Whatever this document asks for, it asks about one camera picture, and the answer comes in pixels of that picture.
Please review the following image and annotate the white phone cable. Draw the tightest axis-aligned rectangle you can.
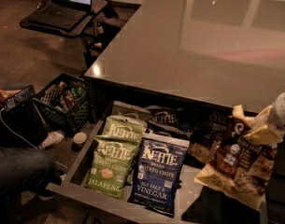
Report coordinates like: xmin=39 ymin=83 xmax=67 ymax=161
xmin=0 ymin=107 xmax=70 ymax=170

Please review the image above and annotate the white sneaker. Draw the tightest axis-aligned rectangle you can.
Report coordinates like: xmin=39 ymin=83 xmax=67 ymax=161
xmin=38 ymin=130 xmax=64 ymax=149

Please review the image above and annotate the blue Kettle chip bag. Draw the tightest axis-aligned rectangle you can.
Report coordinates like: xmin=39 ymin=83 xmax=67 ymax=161
xmin=128 ymin=133 xmax=190 ymax=217

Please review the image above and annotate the paper coffee cup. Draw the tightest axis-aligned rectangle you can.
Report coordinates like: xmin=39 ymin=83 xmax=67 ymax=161
xmin=73 ymin=132 xmax=87 ymax=148

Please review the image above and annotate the black laptop stand table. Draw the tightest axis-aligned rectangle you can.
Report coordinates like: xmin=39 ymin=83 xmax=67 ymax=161
xmin=20 ymin=0 xmax=107 ymax=68

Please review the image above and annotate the brown sea salt chip bag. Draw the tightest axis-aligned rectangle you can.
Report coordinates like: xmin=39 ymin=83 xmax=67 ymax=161
xmin=194 ymin=105 xmax=278 ymax=210

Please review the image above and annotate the black smartphone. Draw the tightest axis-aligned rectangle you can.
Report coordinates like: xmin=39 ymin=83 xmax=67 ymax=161
xmin=4 ymin=85 xmax=36 ymax=111

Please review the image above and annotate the open dark drawer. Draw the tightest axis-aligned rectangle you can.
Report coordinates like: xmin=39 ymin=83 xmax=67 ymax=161
xmin=45 ymin=91 xmax=269 ymax=224

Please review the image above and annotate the front green jalapeno chip bag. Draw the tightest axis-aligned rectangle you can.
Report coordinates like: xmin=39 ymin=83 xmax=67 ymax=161
xmin=86 ymin=135 xmax=139 ymax=199

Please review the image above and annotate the black laptop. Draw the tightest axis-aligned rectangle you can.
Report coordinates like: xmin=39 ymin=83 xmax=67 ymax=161
xmin=29 ymin=0 xmax=92 ymax=31

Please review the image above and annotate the black Kettle chip bag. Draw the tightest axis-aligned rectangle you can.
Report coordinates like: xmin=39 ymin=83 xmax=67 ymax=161
xmin=146 ymin=105 xmax=192 ymax=140

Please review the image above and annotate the black plastic crate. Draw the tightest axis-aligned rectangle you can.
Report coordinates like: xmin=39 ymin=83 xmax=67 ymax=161
xmin=34 ymin=73 xmax=90 ymax=136

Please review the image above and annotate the person's hand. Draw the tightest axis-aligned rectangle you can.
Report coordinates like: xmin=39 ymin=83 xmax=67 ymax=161
xmin=0 ymin=89 xmax=19 ymax=107

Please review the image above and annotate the rear green chip bag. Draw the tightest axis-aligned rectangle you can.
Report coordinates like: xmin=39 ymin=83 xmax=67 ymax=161
xmin=111 ymin=101 xmax=151 ymax=121

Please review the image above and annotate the person's leg in jeans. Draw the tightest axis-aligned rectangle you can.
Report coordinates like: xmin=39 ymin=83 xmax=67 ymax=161
xmin=0 ymin=147 xmax=65 ymax=202

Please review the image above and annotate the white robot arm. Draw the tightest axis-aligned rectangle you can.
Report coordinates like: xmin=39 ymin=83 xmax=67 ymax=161
xmin=244 ymin=92 xmax=285 ymax=145

